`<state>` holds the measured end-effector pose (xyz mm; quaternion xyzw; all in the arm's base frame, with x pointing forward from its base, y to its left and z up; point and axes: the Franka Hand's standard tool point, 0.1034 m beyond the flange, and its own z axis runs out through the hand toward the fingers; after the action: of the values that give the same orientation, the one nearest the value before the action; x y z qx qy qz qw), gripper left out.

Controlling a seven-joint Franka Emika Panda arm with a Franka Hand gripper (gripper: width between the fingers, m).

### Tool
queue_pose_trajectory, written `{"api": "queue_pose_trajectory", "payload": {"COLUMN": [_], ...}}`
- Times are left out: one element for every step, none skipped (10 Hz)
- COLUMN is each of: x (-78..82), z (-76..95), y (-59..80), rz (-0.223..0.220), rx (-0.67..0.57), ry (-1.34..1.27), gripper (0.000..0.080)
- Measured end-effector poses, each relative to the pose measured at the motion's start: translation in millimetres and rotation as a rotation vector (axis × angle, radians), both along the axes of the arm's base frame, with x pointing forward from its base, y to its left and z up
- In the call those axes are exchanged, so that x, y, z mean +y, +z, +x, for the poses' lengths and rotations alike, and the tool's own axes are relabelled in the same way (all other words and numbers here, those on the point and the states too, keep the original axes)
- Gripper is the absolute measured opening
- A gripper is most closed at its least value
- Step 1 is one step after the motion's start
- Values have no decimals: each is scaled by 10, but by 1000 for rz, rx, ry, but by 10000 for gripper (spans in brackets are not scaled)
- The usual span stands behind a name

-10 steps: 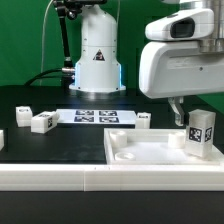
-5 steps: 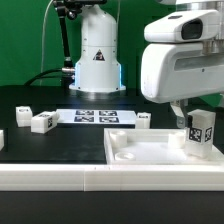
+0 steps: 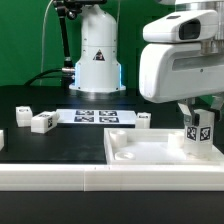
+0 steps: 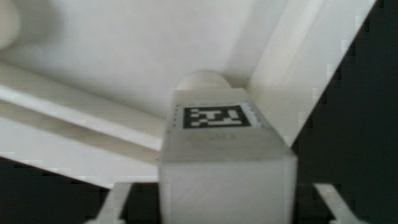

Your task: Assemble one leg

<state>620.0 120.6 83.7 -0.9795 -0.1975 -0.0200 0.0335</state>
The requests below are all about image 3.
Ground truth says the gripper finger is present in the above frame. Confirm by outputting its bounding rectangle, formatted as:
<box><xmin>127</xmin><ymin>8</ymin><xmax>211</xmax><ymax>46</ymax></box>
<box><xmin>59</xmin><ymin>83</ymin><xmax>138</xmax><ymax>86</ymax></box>
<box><xmin>178</xmin><ymin>99</ymin><xmax>196</xmax><ymax>126</ymax></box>
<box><xmin>210</xmin><ymin>94</ymin><xmax>224</xmax><ymax>121</ymax></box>

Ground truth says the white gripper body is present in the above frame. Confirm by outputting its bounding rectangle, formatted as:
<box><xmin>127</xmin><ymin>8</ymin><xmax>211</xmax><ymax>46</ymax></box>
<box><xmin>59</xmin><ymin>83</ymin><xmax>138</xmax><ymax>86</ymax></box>
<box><xmin>139</xmin><ymin>43</ymin><xmax>224</xmax><ymax>103</ymax></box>

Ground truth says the white square tabletop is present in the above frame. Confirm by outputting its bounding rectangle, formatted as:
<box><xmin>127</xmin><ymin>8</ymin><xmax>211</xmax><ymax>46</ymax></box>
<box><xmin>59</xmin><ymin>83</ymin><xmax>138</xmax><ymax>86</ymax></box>
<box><xmin>104</xmin><ymin>128</ymin><xmax>224</xmax><ymax>165</ymax></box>

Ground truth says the white sheet with tags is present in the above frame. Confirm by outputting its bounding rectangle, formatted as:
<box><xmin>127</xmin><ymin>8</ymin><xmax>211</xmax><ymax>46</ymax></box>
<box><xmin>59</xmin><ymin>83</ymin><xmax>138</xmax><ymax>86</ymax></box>
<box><xmin>57</xmin><ymin>109</ymin><xmax>136</xmax><ymax>125</ymax></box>

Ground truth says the white front fence bar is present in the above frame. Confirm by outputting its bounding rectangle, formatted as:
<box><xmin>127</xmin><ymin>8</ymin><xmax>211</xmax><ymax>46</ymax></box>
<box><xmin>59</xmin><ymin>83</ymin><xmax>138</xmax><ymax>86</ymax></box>
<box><xmin>0</xmin><ymin>164</ymin><xmax>224</xmax><ymax>192</ymax></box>

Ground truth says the white fence bar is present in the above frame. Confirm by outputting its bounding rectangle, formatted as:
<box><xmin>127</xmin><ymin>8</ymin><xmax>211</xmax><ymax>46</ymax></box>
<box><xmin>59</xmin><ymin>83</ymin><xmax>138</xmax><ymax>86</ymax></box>
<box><xmin>0</xmin><ymin>164</ymin><xmax>224</xmax><ymax>192</ymax></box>
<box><xmin>0</xmin><ymin>130</ymin><xmax>4</xmax><ymax>151</ymax></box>

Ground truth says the white left fence bar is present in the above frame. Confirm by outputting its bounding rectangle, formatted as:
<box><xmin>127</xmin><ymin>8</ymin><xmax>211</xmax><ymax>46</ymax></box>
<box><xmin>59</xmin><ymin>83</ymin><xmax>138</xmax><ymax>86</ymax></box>
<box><xmin>0</xmin><ymin>130</ymin><xmax>4</xmax><ymax>151</ymax></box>

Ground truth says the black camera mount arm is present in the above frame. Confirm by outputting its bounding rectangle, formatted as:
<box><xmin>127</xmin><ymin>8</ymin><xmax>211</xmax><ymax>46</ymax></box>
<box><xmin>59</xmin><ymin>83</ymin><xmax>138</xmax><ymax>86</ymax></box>
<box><xmin>53</xmin><ymin>0</ymin><xmax>107</xmax><ymax>88</ymax></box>

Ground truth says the black cable bundle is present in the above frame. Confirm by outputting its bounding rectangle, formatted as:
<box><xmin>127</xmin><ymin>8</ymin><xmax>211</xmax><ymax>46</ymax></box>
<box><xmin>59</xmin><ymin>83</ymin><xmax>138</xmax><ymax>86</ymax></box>
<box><xmin>23</xmin><ymin>67</ymin><xmax>75</xmax><ymax>87</ymax></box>

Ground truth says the grey cable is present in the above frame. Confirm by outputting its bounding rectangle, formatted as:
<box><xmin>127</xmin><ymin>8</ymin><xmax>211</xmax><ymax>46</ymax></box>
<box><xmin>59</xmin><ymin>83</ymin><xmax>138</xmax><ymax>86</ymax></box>
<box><xmin>39</xmin><ymin>0</ymin><xmax>55</xmax><ymax>86</ymax></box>

